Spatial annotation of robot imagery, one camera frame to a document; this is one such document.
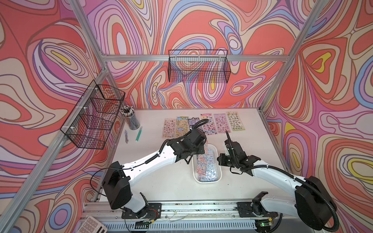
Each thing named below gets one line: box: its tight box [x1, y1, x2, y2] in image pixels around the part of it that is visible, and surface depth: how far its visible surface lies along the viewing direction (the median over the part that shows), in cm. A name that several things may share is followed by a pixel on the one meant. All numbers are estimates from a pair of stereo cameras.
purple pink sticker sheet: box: [213, 113, 231, 134], surface depth 113 cm
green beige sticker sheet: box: [226, 111, 246, 132], surface depth 113 cm
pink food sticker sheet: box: [161, 117, 177, 139], surface depth 110 cm
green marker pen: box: [135, 126, 143, 142], surface depth 106 cm
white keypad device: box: [76, 215, 108, 233], surface depth 69 cm
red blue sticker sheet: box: [196, 139, 219, 183], surface depth 84 cm
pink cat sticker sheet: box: [200, 113, 218, 136], surface depth 110 cm
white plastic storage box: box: [191, 143, 222, 184], surface depth 84 cm
